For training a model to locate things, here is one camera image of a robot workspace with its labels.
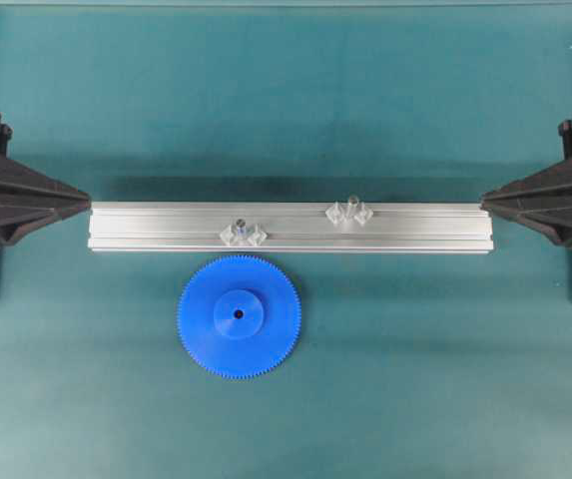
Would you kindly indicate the clear right shaft mount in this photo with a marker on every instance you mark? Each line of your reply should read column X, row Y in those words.
column 335, row 214

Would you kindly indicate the large blue plastic gear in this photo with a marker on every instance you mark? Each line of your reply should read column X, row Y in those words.
column 239, row 316

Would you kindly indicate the left steel shaft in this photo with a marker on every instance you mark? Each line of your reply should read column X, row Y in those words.
column 240, row 228

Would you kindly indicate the silver aluminium extrusion rail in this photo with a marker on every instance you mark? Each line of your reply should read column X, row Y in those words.
column 291, row 227

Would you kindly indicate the clear left shaft mount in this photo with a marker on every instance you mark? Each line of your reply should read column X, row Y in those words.
column 255, row 236

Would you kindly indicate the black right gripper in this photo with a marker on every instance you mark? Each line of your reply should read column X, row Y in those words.
column 555, row 181

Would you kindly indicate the clear shaft mount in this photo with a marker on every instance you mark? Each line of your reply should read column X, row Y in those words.
column 335, row 214
column 255, row 236

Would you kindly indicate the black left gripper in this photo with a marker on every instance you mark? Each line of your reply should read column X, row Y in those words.
column 18, row 180

